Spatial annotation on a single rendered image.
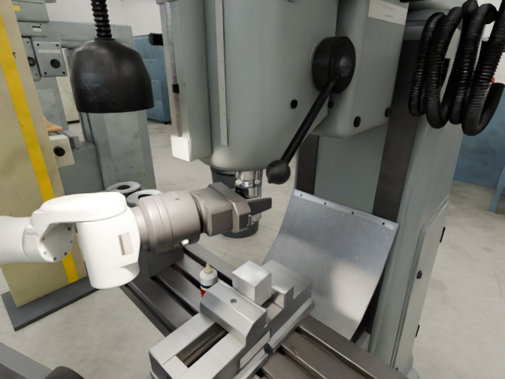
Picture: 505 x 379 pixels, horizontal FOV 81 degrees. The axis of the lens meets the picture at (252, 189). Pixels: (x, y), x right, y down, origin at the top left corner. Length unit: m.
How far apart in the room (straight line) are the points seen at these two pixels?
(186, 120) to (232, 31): 0.11
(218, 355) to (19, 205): 1.80
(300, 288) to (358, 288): 0.19
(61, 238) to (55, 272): 1.93
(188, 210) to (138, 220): 0.07
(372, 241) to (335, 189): 0.17
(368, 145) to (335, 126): 0.29
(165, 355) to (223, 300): 0.13
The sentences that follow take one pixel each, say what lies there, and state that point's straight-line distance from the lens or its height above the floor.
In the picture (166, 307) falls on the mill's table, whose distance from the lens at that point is 0.77.
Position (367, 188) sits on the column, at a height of 1.16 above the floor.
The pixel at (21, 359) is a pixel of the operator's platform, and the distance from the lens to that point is 1.60.
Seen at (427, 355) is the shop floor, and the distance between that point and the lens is 2.07.
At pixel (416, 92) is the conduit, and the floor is 1.41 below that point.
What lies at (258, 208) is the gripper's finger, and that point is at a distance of 0.50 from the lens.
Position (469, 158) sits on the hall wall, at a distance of 4.69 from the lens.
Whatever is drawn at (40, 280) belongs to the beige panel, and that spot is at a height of 0.15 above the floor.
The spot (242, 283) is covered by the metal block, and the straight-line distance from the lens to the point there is 0.60.
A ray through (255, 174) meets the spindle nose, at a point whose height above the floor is 1.29.
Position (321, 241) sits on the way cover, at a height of 0.99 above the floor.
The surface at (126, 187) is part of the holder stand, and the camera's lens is 0.92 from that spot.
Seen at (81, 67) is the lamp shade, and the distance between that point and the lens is 0.31.
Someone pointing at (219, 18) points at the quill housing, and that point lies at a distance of 0.38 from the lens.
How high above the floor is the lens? 1.46
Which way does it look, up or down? 23 degrees down
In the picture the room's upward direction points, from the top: straight up
